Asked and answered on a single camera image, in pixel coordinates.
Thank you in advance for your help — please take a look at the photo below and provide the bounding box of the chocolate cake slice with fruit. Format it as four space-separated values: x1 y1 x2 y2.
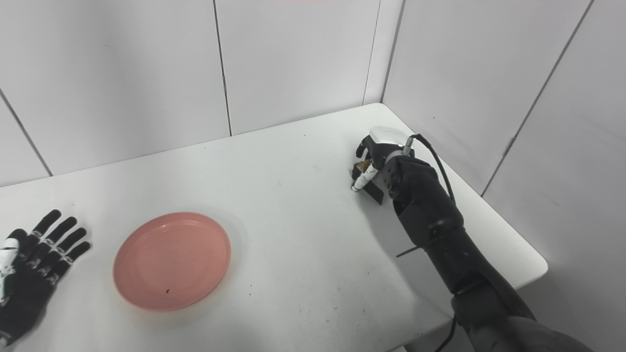
352 159 387 205

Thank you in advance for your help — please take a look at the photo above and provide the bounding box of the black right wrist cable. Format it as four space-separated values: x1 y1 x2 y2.
402 133 459 352

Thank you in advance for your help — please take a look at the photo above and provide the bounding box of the pink round plate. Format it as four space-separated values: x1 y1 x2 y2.
113 212 232 312

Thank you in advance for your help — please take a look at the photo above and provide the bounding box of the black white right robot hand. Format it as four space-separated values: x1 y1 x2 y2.
351 126 415 192

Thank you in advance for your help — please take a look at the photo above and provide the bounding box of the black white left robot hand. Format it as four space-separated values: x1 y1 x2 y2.
0 209 92 348

